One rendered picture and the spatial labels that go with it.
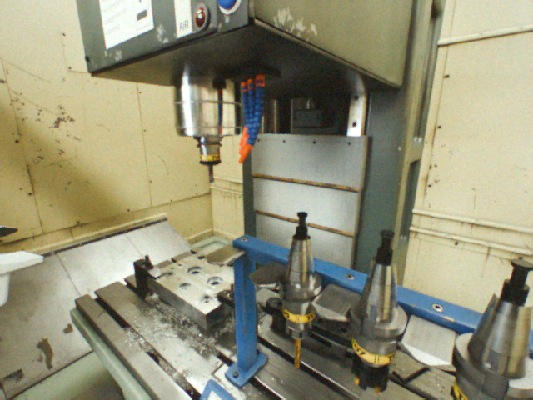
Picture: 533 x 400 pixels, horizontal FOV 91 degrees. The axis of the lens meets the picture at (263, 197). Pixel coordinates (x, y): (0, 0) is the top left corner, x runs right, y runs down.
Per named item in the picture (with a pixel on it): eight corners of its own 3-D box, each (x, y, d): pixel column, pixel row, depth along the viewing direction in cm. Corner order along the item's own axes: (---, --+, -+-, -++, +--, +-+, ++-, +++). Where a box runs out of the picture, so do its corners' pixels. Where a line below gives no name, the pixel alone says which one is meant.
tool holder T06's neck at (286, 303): (321, 311, 40) (322, 292, 40) (303, 328, 37) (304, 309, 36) (295, 297, 44) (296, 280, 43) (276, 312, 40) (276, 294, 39)
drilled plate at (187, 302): (206, 330, 67) (205, 313, 66) (148, 288, 85) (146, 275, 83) (262, 288, 84) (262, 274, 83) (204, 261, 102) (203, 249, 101)
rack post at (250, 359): (241, 390, 56) (236, 266, 48) (223, 375, 59) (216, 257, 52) (269, 358, 64) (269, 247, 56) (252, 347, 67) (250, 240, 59)
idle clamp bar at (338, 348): (354, 366, 61) (357, 344, 59) (263, 322, 76) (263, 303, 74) (360, 352, 65) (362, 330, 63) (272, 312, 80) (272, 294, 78)
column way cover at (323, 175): (350, 281, 95) (364, 136, 82) (251, 246, 124) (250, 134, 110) (355, 275, 99) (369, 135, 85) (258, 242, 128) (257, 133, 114)
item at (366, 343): (400, 347, 34) (403, 326, 33) (386, 372, 30) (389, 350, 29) (362, 327, 37) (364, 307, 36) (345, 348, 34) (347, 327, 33)
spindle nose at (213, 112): (255, 135, 65) (254, 82, 62) (201, 137, 53) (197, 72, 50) (214, 134, 75) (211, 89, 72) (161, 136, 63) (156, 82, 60)
